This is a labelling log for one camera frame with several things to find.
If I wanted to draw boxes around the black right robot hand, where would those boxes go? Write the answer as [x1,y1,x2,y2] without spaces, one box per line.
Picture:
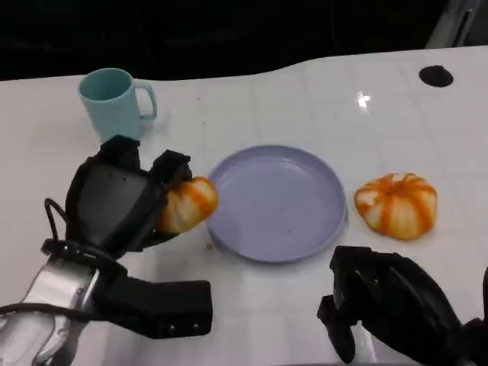
[316,246,469,365]

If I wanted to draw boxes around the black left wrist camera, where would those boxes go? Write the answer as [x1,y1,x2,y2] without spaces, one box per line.
[92,266,214,340]

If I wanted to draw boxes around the black long arm cable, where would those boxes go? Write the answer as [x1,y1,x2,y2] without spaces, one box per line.
[0,302,115,322]

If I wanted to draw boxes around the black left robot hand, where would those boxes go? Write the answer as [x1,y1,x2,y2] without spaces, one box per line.
[63,134,194,255]

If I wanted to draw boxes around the grey metal frame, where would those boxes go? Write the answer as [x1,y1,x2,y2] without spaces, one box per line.
[425,0,488,49]

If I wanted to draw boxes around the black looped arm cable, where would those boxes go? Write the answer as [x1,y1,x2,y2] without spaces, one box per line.
[43,197,69,245]

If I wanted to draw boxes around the orange and white bread roll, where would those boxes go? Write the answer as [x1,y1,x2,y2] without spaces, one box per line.
[353,172,438,242]
[157,175,220,235]

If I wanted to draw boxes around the lilac plate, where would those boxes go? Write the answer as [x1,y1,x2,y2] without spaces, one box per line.
[205,144,349,265]

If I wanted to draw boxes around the pale green mug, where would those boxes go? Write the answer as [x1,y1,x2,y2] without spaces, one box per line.
[77,67,159,143]

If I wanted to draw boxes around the black table cable grommet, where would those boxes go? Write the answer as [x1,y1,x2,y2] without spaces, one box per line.
[419,65,454,88]

